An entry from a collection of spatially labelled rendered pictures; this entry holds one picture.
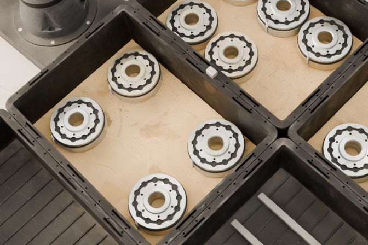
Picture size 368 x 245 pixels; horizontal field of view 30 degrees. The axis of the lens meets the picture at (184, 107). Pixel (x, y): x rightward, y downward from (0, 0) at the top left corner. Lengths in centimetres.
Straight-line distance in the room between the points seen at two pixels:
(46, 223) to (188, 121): 32
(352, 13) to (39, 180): 66
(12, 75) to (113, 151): 38
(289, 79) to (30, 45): 57
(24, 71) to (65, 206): 41
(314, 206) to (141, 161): 32
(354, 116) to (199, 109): 28
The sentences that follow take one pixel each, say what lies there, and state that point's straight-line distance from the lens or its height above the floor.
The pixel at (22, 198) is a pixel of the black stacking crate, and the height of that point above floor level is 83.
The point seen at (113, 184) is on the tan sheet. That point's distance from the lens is 126.
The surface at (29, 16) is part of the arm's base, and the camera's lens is 150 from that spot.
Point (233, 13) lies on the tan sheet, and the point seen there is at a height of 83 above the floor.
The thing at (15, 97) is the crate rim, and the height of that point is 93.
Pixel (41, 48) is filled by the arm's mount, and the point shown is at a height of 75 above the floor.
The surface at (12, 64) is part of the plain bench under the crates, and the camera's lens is 158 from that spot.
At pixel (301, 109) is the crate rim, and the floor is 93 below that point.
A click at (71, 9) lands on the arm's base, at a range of 149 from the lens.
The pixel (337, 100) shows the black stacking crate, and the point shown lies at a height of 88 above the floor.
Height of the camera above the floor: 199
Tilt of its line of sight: 63 degrees down
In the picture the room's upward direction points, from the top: 12 degrees counter-clockwise
